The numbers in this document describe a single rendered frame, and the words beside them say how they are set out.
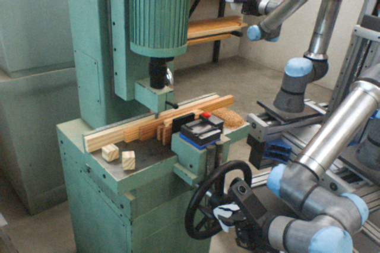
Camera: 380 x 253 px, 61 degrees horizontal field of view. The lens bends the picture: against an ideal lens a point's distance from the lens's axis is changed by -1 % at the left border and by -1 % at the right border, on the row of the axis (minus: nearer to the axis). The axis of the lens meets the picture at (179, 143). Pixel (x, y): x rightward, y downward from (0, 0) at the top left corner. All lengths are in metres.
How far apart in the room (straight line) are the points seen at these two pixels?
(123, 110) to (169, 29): 0.45
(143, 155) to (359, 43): 0.97
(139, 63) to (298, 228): 0.73
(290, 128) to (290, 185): 0.94
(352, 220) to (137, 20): 0.74
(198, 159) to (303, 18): 3.73
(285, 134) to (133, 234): 0.90
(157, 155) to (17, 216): 1.37
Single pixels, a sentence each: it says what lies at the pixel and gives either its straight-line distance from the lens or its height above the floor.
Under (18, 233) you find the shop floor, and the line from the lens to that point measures 2.14.
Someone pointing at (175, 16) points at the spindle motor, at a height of 1.31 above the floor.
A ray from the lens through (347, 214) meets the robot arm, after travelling 0.76.
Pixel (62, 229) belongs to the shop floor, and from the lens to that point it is 2.09.
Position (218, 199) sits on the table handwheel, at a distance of 1.01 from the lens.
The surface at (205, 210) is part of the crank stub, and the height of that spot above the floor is 0.87.
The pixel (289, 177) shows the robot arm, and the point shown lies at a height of 1.05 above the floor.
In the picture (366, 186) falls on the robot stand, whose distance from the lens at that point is 1.41.
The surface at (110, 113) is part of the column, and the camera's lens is 1.27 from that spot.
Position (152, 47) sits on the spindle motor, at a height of 1.23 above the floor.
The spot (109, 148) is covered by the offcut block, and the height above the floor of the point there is 0.94.
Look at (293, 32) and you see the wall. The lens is 4.64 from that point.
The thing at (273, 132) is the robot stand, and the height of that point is 0.73.
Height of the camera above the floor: 1.50
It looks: 33 degrees down
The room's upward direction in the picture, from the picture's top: 4 degrees clockwise
